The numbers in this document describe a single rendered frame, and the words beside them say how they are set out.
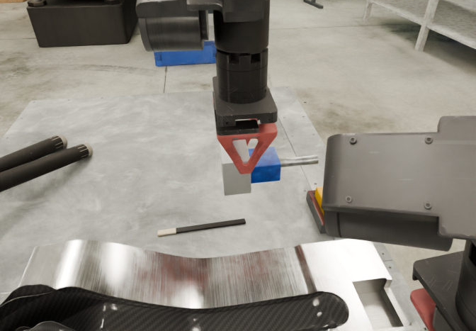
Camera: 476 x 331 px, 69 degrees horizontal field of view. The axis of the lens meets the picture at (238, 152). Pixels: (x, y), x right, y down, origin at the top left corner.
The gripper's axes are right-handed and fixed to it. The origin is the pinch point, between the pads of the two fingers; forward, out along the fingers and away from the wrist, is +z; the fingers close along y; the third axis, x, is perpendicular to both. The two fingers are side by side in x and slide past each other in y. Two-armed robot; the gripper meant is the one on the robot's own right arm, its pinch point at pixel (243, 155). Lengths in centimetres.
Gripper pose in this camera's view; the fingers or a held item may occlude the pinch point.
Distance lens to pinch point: 45.2
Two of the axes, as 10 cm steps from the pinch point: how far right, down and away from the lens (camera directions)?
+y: 1.1, 5.8, -8.1
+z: 0.2, 8.1, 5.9
